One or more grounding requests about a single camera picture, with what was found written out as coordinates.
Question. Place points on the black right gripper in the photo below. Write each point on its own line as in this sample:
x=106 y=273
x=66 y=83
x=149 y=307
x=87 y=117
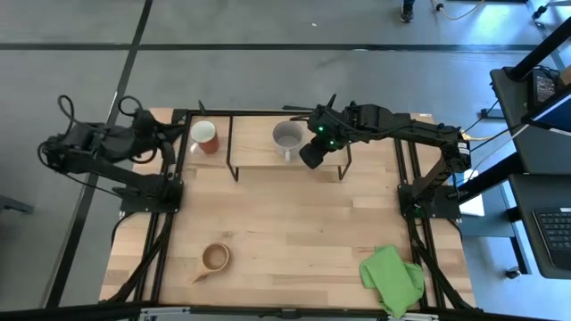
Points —
x=339 y=122

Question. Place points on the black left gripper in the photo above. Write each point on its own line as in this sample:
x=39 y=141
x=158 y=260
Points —
x=145 y=134

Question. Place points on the white floral pattern mug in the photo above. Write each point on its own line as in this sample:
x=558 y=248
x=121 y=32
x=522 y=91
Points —
x=287 y=138

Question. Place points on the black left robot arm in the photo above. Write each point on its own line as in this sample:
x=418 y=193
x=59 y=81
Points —
x=134 y=180

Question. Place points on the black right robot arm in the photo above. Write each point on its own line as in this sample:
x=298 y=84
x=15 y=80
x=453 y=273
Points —
x=424 y=129

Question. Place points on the person's foot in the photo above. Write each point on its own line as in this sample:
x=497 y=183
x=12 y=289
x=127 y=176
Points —
x=407 y=12

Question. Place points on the green cloth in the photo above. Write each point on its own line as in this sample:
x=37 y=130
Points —
x=392 y=278

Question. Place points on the black side desk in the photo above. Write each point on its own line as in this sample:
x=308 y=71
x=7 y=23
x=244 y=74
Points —
x=531 y=147

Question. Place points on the black power adapter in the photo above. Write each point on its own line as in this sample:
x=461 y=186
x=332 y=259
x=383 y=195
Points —
x=544 y=87

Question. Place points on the black slanted pole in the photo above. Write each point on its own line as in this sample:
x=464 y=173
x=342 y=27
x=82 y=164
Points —
x=542 y=49

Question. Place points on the dark flat screen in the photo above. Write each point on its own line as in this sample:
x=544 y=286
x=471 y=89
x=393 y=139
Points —
x=551 y=113

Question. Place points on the black keyboard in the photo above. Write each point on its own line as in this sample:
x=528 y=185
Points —
x=557 y=236

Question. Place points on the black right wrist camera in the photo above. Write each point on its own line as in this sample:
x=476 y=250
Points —
x=314 y=153

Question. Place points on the wooden shelf black frame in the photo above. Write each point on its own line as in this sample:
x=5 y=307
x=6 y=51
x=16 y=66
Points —
x=267 y=151

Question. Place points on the black table frame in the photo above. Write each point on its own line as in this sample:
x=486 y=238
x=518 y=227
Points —
x=158 y=267

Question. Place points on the black camera mount rail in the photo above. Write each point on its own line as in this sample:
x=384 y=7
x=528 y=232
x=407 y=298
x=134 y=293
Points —
x=285 y=313

